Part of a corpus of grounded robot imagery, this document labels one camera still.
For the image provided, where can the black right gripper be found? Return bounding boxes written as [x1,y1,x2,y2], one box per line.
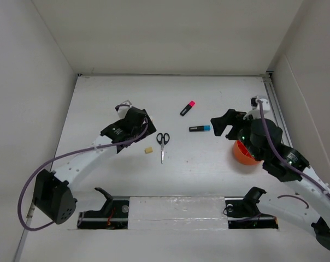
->
[210,108,262,161]

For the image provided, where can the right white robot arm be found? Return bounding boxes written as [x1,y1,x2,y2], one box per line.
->
[210,109,330,251]

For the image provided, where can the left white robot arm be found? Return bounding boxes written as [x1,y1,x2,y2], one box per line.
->
[33,104,156,224]

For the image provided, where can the blue black highlighter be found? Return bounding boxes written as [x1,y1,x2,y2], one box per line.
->
[188,125,211,132]

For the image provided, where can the orange round organizer container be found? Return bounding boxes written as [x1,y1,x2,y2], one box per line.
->
[232,140,261,165]

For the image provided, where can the pink black highlighter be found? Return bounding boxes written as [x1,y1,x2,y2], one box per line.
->
[180,101,195,116]

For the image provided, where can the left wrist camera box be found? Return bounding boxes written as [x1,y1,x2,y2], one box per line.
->
[115,100,132,119]

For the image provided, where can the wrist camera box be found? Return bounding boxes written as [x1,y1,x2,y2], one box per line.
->
[115,100,132,119]
[243,96,270,120]

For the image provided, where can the black handled scissors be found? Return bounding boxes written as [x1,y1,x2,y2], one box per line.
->
[156,133,170,164]

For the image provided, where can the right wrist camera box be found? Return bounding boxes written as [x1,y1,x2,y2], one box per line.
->
[243,96,270,120]

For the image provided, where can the black front mounting rail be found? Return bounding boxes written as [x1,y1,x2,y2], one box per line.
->
[77,196,279,231]

